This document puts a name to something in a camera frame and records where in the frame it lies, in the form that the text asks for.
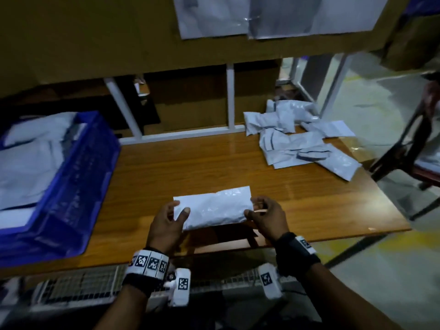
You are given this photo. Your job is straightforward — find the person's right hand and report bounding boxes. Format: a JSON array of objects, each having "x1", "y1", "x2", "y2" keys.
[{"x1": 244, "y1": 196, "x2": 291, "y2": 243}]

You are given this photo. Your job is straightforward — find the person's left hand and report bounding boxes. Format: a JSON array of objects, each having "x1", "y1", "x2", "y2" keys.
[{"x1": 146, "y1": 200, "x2": 191, "y2": 257}]

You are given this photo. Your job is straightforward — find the white packet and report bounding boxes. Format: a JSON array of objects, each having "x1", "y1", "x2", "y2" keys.
[{"x1": 173, "y1": 186, "x2": 254, "y2": 231}]

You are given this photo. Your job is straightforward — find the pile of grey mailer bags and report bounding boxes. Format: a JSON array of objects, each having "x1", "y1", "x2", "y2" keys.
[{"x1": 243, "y1": 99, "x2": 363, "y2": 183}]

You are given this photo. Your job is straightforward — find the blue plastic crate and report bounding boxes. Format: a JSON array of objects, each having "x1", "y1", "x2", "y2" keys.
[{"x1": 0, "y1": 110, "x2": 122, "y2": 269}]

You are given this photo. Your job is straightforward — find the packed white bags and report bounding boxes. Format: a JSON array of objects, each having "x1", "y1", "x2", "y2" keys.
[{"x1": 0, "y1": 111, "x2": 87, "y2": 231}]

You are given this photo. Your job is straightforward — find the person's right forearm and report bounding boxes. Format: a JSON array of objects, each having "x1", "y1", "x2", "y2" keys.
[{"x1": 302, "y1": 261, "x2": 403, "y2": 330}]

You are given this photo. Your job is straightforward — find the person's left forearm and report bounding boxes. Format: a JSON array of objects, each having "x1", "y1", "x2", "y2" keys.
[{"x1": 95, "y1": 285, "x2": 154, "y2": 330}]

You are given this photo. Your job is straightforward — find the left marker wristband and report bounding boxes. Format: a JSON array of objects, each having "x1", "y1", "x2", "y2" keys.
[{"x1": 122, "y1": 248, "x2": 171, "y2": 297}]

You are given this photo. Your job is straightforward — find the wooden table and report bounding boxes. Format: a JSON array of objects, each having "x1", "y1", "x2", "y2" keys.
[{"x1": 0, "y1": 127, "x2": 412, "y2": 279}]

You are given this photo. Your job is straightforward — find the white metal shelf leg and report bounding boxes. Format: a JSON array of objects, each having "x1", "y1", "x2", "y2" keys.
[
  {"x1": 226, "y1": 63, "x2": 237, "y2": 129},
  {"x1": 319, "y1": 53, "x2": 352, "y2": 120},
  {"x1": 104, "y1": 77, "x2": 143, "y2": 140}
]

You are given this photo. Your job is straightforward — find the brown wooden chair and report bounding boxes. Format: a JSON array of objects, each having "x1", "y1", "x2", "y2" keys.
[{"x1": 370, "y1": 79, "x2": 440, "y2": 220}]

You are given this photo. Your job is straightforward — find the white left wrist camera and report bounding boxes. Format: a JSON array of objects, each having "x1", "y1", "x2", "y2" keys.
[{"x1": 167, "y1": 267, "x2": 192, "y2": 308}]

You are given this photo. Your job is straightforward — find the white wire rack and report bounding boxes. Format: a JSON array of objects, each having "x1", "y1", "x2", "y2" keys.
[{"x1": 31, "y1": 261, "x2": 290, "y2": 310}]

